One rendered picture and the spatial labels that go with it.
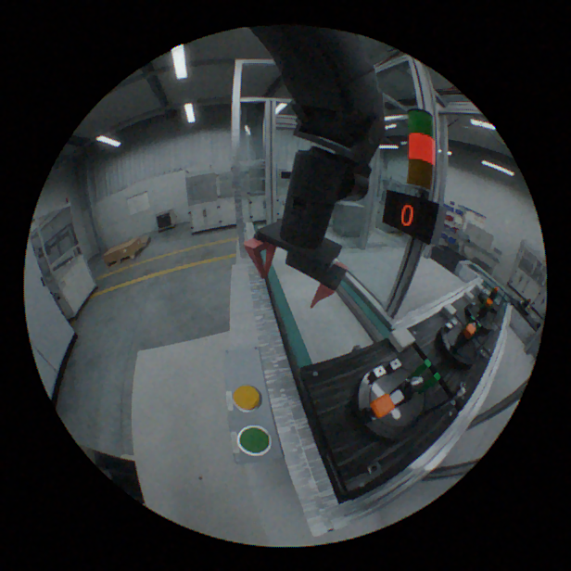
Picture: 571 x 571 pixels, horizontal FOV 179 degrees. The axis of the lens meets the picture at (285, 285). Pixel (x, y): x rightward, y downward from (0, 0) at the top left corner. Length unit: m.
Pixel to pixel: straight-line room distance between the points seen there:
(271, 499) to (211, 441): 0.16
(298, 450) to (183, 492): 0.27
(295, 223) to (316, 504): 0.36
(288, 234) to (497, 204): 10.79
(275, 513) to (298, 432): 0.21
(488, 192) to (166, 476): 11.27
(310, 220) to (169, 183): 8.19
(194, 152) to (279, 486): 8.48
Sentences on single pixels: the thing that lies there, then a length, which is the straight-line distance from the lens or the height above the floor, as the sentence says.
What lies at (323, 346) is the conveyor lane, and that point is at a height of 0.92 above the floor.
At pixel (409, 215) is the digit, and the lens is 0.33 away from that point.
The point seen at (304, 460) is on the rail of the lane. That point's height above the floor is 0.95.
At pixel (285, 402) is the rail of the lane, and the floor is 0.95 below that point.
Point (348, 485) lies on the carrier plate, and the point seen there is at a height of 0.97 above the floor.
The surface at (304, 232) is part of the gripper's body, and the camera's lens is 0.19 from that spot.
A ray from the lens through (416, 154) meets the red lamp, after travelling 0.34.
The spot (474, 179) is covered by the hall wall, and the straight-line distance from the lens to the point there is 11.08.
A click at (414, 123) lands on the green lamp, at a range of 0.36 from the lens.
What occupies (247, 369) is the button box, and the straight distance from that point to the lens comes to 0.30.
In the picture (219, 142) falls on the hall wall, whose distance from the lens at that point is 8.40.
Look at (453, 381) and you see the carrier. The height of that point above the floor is 0.97.
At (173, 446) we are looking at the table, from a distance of 0.43.
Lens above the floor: 1.23
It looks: 35 degrees down
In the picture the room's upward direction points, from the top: straight up
